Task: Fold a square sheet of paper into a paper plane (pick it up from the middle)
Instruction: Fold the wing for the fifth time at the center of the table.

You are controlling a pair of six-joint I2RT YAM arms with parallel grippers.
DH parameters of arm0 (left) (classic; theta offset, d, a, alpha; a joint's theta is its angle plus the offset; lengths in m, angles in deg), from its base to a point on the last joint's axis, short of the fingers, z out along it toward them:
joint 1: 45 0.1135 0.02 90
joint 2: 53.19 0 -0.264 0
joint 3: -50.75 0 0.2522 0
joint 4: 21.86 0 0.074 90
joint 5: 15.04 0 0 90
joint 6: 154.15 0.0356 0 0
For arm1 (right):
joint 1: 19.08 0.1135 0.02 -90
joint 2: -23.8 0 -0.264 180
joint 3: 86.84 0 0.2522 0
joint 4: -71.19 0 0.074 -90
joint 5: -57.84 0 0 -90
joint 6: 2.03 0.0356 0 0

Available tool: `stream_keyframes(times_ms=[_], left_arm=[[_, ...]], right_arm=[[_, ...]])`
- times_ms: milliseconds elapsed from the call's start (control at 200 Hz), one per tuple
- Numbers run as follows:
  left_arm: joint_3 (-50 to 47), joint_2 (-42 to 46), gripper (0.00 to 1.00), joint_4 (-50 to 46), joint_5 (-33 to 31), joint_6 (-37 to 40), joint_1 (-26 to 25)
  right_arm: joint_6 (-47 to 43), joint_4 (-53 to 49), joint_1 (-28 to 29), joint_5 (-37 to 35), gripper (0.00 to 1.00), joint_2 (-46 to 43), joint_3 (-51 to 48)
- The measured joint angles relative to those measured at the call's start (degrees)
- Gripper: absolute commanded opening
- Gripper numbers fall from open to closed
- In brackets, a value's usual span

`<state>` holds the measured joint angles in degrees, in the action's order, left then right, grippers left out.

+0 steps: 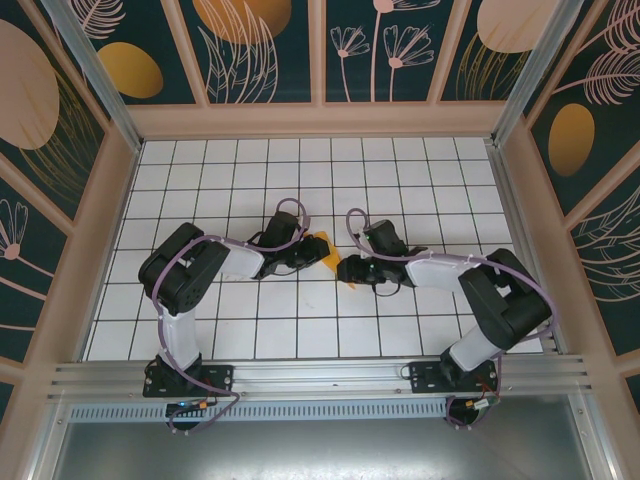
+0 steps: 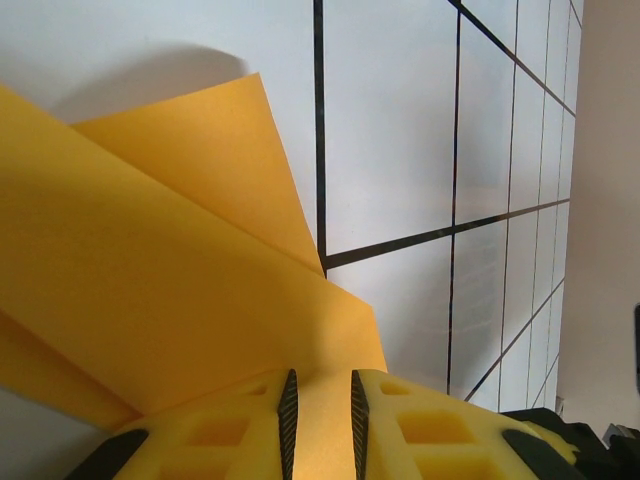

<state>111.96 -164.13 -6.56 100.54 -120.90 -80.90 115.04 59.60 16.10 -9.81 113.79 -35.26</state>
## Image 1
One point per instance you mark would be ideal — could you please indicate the aluminium corner post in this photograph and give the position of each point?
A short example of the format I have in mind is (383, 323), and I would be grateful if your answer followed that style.
(98, 75)
(531, 75)

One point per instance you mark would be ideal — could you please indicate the grey metal panel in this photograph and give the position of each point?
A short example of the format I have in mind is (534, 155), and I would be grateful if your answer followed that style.
(320, 450)

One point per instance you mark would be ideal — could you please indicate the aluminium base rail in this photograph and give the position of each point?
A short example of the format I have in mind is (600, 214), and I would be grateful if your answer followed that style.
(320, 375)

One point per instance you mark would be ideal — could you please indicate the aluminium frame leg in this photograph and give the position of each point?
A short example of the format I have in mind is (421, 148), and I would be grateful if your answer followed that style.
(592, 440)
(50, 440)

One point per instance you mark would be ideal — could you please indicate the controller board with yellow connector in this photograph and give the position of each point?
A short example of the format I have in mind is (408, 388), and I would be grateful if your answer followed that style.
(480, 403)
(202, 403)

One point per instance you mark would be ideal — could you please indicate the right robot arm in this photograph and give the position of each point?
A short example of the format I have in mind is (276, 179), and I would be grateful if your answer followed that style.
(435, 272)

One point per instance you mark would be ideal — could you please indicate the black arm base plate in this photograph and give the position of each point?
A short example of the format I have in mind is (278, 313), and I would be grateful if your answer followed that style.
(422, 377)
(220, 377)

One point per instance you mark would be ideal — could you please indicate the aluminium side rail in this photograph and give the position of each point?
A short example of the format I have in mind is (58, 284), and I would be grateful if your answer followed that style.
(509, 200)

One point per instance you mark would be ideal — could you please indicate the yellow paper sheet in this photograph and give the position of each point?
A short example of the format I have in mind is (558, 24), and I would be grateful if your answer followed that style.
(332, 257)

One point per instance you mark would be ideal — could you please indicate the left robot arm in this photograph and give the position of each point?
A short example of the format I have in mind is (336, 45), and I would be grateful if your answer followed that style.
(240, 262)

